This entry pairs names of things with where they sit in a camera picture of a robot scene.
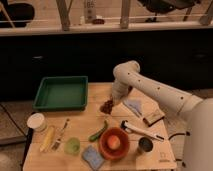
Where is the black office chair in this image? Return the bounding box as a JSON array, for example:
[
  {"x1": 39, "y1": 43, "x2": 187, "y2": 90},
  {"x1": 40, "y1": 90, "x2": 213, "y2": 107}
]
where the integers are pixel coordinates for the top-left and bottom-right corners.
[{"x1": 137, "y1": 0, "x2": 201, "y2": 23}]

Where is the blue sponge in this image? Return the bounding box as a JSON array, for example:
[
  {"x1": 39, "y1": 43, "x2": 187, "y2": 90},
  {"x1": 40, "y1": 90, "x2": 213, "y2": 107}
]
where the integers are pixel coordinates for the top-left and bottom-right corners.
[{"x1": 82, "y1": 146, "x2": 104, "y2": 171}]

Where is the bunch of red grapes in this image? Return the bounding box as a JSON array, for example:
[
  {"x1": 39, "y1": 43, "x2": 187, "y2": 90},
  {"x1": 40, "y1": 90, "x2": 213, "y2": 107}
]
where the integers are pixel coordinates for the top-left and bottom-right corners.
[{"x1": 100, "y1": 99, "x2": 114, "y2": 114}]

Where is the light blue cloth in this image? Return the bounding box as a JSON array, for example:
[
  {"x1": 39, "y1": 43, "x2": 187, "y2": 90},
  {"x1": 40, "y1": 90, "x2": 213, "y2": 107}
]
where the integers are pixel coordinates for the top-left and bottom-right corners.
[{"x1": 123, "y1": 100, "x2": 142, "y2": 117}]

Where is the black cable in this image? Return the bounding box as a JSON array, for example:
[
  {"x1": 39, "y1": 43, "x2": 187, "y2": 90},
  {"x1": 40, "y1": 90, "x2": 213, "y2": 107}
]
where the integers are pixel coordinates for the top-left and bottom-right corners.
[{"x1": 168, "y1": 132, "x2": 188, "y2": 168}]

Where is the white cup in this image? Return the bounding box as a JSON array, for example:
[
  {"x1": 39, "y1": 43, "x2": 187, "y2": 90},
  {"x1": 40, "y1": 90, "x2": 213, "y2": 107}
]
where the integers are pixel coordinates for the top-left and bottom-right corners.
[{"x1": 27, "y1": 113, "x2": 47, "y2": 132}]

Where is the brown wooden block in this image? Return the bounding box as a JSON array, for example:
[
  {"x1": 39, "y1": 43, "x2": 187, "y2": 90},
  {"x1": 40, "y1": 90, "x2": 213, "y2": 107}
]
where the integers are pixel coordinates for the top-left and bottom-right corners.
[{"x1": 143, "y1": 109, "x2": 165, "y2": 127}]

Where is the small brush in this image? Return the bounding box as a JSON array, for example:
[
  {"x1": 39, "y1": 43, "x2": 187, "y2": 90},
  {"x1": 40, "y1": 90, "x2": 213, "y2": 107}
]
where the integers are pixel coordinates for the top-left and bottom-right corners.
[{"x1": 52, "y1": 119, "x2": 70, "y2": 150}]

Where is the orange fruit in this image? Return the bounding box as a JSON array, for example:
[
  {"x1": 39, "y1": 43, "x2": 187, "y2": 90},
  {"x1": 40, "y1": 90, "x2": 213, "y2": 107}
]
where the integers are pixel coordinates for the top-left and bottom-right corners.
[{"x1": 107, "y1": 135, "x2": 121, "y2": 150}]

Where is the dark red bowl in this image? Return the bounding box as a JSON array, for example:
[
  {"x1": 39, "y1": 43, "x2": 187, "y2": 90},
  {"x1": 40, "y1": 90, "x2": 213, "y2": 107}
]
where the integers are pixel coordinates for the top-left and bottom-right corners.
[{"x1": 127, "y1": 86, "x2": 133, "y2": 94}]

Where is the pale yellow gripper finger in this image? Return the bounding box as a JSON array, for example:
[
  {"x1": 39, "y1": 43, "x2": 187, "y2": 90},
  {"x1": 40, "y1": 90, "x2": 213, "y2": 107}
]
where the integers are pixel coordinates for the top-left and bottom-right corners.
[{"x1": 111, "y1": 97, "x2": 121, "y2": 107}]

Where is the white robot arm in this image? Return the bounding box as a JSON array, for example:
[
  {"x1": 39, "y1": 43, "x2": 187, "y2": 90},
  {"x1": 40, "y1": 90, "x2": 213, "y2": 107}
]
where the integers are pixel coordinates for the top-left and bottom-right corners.
[{"x1": 112, "y1": 60, "x2": 213, "y2": 171}]

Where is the green plastic cup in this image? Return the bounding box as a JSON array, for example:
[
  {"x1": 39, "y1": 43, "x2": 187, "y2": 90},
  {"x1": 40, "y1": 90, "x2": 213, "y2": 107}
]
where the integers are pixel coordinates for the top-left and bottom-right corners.
[{"x1": 64, "y1": 137, "x2": 80, "y2": 155}]

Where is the white black handled tool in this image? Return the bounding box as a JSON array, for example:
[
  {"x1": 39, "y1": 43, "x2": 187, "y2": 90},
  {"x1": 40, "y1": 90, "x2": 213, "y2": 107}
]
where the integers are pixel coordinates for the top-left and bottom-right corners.
[{"x1": 120, "y1": 120, "x2": 164, "y2": 141}]

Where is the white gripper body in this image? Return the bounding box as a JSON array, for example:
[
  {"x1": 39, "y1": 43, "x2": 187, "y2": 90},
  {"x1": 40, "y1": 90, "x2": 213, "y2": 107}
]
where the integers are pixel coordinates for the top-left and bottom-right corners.
[{"x1": 112, "y1": 80, "x2": 129, "y2": 100}]

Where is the metal cup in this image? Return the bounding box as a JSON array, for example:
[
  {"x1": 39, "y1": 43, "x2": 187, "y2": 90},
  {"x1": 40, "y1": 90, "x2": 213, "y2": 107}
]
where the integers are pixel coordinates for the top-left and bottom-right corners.
[{"x1": 137, "y1": 137, "x2": 153, "y2": 155}]

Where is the green plastic tray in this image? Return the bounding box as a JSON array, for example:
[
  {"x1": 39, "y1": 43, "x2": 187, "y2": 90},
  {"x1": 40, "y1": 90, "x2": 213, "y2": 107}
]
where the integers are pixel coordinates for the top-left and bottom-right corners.
[{"x1": 33, "y1": 76, "x2": 88, "y2": 111}]

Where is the orange bowl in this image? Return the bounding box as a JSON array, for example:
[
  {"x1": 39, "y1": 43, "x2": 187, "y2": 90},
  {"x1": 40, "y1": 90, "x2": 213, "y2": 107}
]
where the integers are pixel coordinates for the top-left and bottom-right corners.
[{"x1": 98, "y1": 127, "x2": 130, "y2": 160}]

